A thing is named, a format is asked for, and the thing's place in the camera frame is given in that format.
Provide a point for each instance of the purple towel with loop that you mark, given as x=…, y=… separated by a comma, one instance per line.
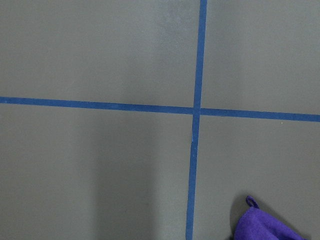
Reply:
x=256, y=224

